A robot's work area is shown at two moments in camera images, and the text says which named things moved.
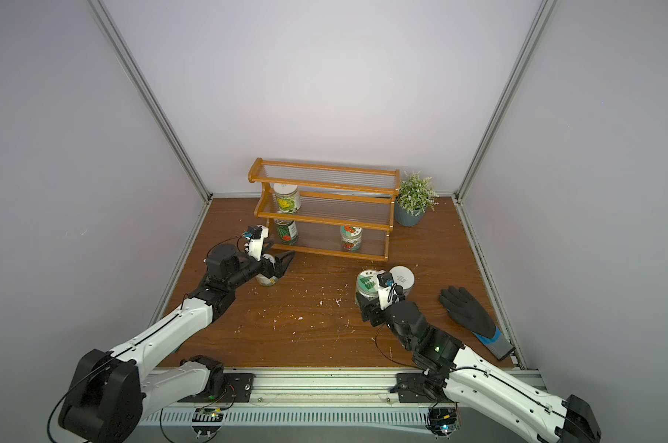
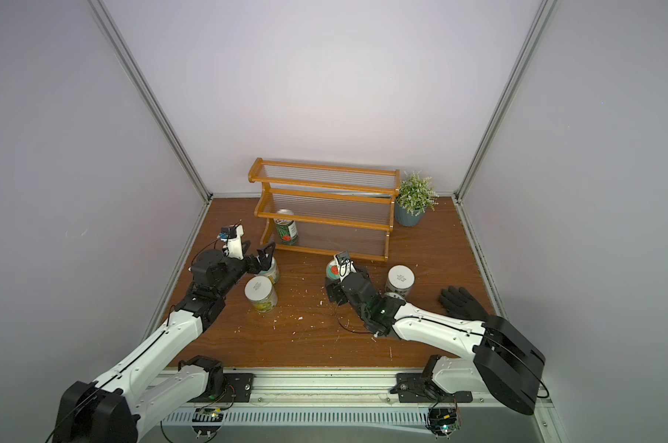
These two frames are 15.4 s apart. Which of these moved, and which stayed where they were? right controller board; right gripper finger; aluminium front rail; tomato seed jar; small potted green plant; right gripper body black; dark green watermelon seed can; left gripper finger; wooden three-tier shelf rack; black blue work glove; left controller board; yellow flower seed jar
Moved: right gripper body black; yellow flower seed jar; tomato seed jar; right gripper finger; left gripper finger
Stayed: wooden three-tier shelf rack; small potted green plant; right controller board; dark green watermelon seed can; aluminium front rail; left controller board; black blue work glove
